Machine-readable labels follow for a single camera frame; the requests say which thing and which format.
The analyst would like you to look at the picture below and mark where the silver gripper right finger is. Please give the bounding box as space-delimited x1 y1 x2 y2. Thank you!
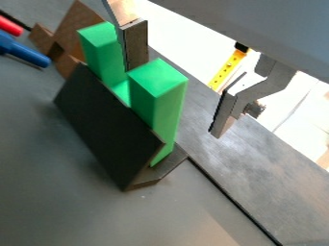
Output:
208 54 296 138

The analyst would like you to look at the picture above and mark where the black angle fixture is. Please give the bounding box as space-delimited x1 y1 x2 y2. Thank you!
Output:
53 63 187 191

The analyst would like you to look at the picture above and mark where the green U-shaped block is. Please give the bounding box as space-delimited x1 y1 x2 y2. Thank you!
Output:
77 22 188 166

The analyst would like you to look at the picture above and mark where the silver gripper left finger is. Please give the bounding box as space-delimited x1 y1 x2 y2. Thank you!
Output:
101 0 148 71

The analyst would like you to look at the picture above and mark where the red peg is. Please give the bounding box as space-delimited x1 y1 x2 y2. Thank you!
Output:
0 15 22 37

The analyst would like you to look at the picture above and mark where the brown T-shaped block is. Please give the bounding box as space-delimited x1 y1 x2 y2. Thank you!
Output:
28 0 104 78

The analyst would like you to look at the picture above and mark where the blue peg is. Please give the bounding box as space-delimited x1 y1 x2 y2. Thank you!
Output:
0 30 50 68

